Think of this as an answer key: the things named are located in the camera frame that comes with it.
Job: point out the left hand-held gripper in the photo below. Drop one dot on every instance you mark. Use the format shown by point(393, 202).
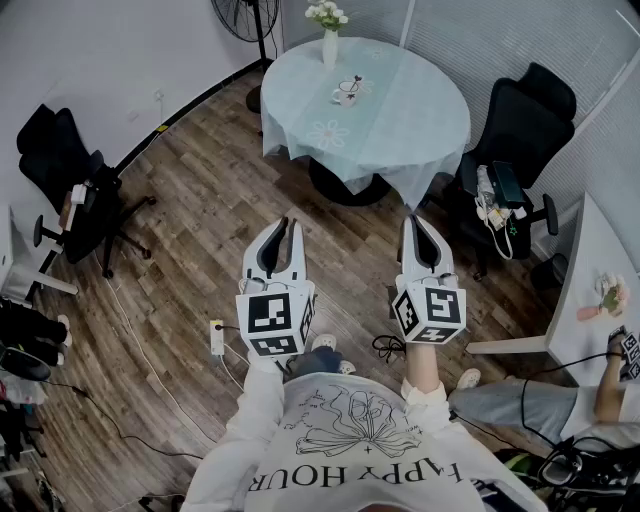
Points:
point(270, 312)

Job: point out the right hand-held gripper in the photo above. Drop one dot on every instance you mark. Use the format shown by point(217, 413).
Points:
point(442, 307)

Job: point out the white mug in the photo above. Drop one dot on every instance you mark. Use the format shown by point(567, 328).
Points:
point(345, 97)

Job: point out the small spoon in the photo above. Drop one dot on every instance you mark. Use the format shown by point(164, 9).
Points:
point(356, 79)

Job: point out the person's right forearm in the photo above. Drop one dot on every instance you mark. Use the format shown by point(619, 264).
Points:
point(422, 367)

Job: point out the person's left forearm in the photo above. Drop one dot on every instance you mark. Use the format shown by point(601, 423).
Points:
point(262, 390)

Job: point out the black table base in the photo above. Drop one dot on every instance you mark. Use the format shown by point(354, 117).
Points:
point(340, 187)

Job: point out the person's white shoe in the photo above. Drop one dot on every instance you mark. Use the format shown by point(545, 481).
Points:
point(324, 342)
point(347, 368)

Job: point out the white power strip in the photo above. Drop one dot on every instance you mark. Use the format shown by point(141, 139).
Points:
point(216, 340)

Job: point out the dark green box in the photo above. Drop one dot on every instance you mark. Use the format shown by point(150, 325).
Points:
point(507, 182)

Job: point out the light blue flowered tablecloth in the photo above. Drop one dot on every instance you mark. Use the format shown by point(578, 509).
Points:
point(400, 125)

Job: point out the black office chair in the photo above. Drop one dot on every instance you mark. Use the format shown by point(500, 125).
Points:
point(525, 125)
point(55, 155)

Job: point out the white desk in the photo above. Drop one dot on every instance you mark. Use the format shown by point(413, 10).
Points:
point(590, 240)

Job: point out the pink vase with flowers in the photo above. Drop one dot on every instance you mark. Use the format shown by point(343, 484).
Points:
point(607, 300)

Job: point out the white box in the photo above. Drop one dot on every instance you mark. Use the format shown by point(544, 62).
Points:
point(78, 195)

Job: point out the person's white printed shirt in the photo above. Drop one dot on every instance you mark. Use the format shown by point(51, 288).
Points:
point(350, 450)

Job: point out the white vase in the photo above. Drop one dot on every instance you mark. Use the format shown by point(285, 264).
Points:
point(329, 50)

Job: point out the black standing fan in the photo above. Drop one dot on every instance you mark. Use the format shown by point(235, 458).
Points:
point(260, 30)

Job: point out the white flower bouquet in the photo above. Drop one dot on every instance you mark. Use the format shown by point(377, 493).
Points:
point(326, 12)

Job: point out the white side table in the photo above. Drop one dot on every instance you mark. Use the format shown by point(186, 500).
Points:
point(15, 270)

